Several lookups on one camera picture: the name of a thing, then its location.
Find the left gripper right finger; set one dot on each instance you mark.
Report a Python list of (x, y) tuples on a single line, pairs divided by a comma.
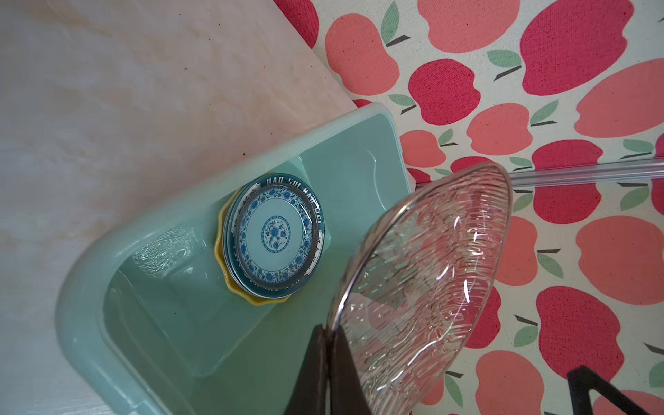
[(346, 394)]

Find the small dark patterned plate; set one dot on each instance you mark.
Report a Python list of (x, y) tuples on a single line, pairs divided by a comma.
[(275, 236)]

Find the mint green plastic bin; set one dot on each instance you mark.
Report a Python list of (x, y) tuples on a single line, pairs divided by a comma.
[(145, 315)]

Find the yellow polka dot plate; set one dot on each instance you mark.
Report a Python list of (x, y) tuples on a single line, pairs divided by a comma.
[(219, 255)]

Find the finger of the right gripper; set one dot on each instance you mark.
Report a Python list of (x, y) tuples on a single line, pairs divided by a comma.
[(582, 380)]

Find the right aluminium frame post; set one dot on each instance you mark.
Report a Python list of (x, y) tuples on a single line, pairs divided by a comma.
[(624, 171)]

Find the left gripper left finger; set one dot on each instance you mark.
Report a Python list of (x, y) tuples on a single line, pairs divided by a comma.
[(310, 392)]

